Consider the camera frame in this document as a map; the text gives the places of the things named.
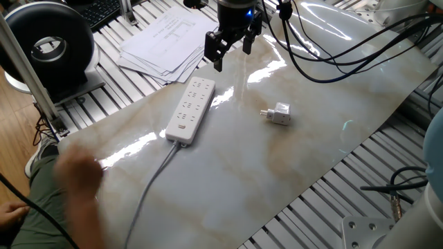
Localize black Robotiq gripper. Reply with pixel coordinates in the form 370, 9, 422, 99
204, 0, 264, 73

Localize white power strip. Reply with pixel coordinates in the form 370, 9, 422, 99
165, 76, 217, 146

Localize white plug-in bulb holder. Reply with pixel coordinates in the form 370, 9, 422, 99
260, 102, 292, 127

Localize person's right forearm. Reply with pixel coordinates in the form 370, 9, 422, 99
65, 193, 107, 249

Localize person's right hand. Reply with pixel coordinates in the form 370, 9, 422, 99
53, 145, 105, 201

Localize person's left hand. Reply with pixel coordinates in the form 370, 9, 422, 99
0, 201, 31, 232

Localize black round object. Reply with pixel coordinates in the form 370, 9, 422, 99
182, 0, 209, 10

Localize stack of printed papers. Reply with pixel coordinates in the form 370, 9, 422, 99
116, 5, 219, 86

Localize black keyboard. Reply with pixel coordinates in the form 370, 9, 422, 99
74, 0, 122, 32

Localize glossy marble-pattern mat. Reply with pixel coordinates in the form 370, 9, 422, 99
57, 0, 440, 249

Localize silver perforated metal plate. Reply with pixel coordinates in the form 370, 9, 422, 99
341, 0, 432, 28

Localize grey white sneaker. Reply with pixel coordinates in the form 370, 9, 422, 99
24, 134, 58, 179

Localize green trousers leg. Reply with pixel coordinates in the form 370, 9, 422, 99
10, 145, 84, 249

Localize black and blue cable bundle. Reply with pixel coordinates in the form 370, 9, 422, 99
261, 0, 443, 84

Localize short aluminium profile post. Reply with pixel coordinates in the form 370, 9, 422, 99
119, 0, 139, 27

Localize grey power strip cable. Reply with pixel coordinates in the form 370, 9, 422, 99
123, 140, 183, 249

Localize long aluminium frame post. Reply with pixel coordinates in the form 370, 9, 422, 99
0, 13, 70, 138

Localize black ring-shaped fan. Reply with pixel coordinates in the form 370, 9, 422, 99
0, 1, 107, 104

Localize red and black wires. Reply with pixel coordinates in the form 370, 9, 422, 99
33, 103, 60, 147

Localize black cable with metal connector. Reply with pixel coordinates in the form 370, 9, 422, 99
359, 165, 430, 224

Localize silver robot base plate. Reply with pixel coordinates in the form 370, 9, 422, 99
341, 216, 395, 249

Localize long thin black cable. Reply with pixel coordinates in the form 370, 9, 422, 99
0, 172, 80, 249

